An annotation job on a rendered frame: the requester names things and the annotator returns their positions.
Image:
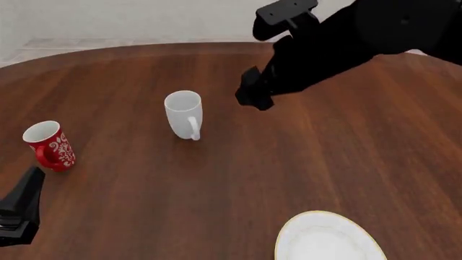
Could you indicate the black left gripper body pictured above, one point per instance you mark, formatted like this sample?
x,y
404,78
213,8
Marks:
x,y
16,230

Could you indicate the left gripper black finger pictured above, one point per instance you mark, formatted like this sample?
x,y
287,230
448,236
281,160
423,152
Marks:
x,y
19,192
34,200

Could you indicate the red mug with white pattern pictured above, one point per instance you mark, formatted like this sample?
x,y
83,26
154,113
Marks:
x,y
59,150

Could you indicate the white plate with gold rim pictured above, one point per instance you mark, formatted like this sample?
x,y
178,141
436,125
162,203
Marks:
x,y
325,241

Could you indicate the small flat plate on stalk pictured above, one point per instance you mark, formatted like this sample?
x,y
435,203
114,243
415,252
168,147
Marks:
x,y
285,9

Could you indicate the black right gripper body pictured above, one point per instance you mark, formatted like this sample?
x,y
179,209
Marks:
x,y
288,73

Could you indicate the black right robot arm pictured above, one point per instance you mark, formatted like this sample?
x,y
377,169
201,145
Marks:
x,y
390,29

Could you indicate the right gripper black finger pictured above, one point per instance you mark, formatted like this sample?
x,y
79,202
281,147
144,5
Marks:
x,y
254,98
250,77

